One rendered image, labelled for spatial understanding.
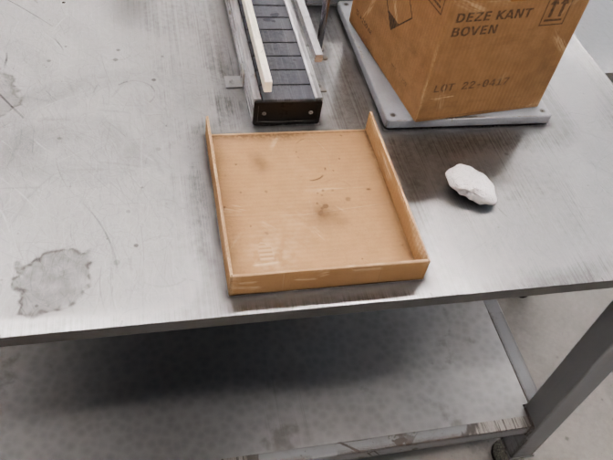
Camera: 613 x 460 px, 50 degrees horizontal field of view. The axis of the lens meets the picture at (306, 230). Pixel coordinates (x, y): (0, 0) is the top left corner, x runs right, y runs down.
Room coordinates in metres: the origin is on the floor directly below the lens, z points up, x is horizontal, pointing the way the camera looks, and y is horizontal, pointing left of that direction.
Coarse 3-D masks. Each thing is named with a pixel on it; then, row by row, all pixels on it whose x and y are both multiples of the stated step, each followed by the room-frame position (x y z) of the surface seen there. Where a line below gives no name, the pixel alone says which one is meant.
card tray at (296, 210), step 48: (240, 144) 0.75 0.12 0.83; (288, 144) 0.77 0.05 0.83; (336, 144) 0.79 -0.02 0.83; (384, 144) 0.77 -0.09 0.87; (240, 192) 0.65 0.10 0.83; (288, 192) 0.67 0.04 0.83; (336, 192) 0.69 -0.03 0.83; (384, 192) 0.71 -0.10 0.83; (240, 240) 0.56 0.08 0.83; (288, 240) 0.58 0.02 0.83; (336, 240) 0.60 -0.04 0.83; (384, 240) 0.61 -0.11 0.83; (240, 288) 0.48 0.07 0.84; (288, 288) 0.50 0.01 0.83
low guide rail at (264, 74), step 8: (248, 0) 1.02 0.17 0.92; (248, 8) 0.99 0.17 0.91; (248, 16) 0.97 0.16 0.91; (248, 24) 0.96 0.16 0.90; (256, 24) 0.95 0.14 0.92; (256, 32) 0.93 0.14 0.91; (256, 40) 0.91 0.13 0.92; (256, 48) 0.88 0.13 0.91; (256, 56) 0.88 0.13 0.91; (264, 56) 0.87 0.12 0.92; (264, 64) 0.85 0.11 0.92; (264, 72) 0.83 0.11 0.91; (264, 80) 0.81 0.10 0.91; (264, 88) 0.81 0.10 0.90
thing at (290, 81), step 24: (240, 0) 1.07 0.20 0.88; (264, 0) 1.09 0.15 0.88; (264, 24) 1.01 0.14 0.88; (288, 24) 1.03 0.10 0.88; (264, 48) 0.94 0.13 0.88; (288, 48) 0.95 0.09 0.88; (288, 72) 0.89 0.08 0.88; (264, 96) 0.82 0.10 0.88; (288, 96) 0.83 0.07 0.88; (312, 96) 0.84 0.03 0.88
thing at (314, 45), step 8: (296, 0) 0.97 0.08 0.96; (296, 8) 0.96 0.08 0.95; (304, 8) 0.95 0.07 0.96; (304, 16) 0.92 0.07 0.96; (304, 24) 0.91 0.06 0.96; (312, 32) 0.88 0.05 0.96; (312, 40) 0.86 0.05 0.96; (312, 48) 0.85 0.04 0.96; (320, 48) 0.85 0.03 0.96; (312, 56) 0.84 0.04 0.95; (320, 56) 0.83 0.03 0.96
